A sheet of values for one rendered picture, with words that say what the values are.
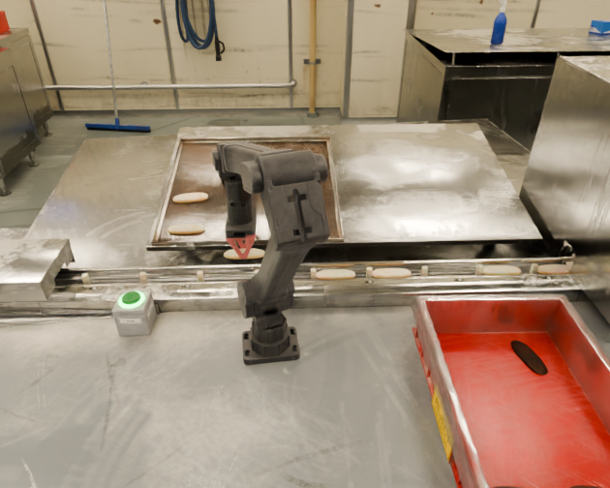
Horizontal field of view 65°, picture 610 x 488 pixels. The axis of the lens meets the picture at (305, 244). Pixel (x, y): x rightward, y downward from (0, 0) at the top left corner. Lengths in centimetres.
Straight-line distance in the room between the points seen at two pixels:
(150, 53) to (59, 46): 80
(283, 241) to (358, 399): 45
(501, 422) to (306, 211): 57
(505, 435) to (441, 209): 67
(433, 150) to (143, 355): 109
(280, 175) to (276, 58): 415
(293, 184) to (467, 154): 110
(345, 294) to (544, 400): 46
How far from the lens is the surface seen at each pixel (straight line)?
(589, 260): 129
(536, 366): 112
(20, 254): 135
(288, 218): 64
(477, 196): 151
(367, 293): 115
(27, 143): 416
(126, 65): 501
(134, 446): 97
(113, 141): 221
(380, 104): 466
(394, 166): 157
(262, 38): 475
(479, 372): 108
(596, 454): 104
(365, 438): 94
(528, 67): 298
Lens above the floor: 159
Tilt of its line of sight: 34 degrees down
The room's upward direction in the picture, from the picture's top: straight up
